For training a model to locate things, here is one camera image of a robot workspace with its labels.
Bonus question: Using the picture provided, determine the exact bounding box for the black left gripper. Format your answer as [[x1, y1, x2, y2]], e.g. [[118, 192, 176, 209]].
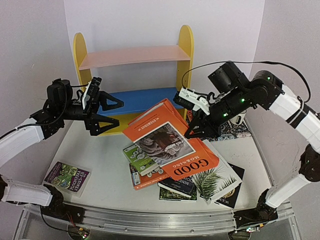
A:
[[59, 90, 125, 136]]

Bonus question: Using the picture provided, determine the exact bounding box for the large orange Good Morning book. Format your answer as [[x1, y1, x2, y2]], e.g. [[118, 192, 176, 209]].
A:
[[123, 98, 220, 181]]

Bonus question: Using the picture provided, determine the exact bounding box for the white Singularity palm book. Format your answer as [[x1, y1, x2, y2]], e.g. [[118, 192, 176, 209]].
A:
[[192, 139, 242, 205]]

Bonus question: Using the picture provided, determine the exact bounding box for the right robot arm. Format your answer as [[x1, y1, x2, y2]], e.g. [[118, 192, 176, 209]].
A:
[[173, 61, 320, 229]]

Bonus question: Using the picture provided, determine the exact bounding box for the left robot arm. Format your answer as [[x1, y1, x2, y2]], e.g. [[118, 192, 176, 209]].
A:
[[0, 77, 124, 219]]

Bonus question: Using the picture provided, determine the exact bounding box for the patterned cloth mat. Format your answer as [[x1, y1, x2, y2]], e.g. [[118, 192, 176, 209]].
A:
[[201, 121, 252, 142]]

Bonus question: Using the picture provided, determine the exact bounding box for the white mug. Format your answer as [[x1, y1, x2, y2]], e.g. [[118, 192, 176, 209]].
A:
[[229, 110, 247, 126]]

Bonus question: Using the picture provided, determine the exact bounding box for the yellow pink blue bookshelf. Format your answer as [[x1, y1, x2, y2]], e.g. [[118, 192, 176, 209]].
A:
[[73, 25, 194, 136]]

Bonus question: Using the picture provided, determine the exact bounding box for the Nineteen Eighty-Four book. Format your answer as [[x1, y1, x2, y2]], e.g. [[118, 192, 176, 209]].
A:
[[157, 177, 196, 198]]

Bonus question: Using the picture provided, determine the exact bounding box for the green cartoon paperback book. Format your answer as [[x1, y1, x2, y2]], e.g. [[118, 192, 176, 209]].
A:
[[122, 144, 159, 176]]

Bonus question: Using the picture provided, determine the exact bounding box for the purple Treehouse book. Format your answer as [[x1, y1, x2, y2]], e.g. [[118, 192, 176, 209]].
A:
[[43, 161, 92, 197]]

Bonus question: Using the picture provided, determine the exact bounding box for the dark green forest book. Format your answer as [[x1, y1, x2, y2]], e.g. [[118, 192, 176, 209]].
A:
[[159, 188, 198, 202]]

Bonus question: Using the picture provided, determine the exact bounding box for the orange cartoon paperback book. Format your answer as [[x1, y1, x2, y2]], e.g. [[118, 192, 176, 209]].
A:
[[129, 163, 169, 190]]

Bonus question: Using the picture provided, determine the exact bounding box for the black Moon and Sixpence book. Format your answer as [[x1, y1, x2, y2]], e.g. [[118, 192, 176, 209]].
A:
[[214, 163, 245, 209]]

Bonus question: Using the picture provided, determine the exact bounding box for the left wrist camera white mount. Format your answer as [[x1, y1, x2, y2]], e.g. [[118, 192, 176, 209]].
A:
[[81, 81, 92, 110]]

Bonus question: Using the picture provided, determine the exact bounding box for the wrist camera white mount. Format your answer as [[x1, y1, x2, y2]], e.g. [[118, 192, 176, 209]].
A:
[[81, 81, 92, 110], [174, 88, 210, 115]]

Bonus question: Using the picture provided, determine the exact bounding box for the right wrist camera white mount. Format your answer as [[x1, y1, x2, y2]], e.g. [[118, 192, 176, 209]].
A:
[[174, 88, 210, 115]]

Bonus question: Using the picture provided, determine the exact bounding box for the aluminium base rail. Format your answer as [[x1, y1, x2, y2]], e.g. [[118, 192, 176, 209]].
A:
[[69, 199, 247, 237]]

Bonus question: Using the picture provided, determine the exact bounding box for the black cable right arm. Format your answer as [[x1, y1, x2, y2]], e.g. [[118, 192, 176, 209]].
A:
[[181, 60, 312, 103]]

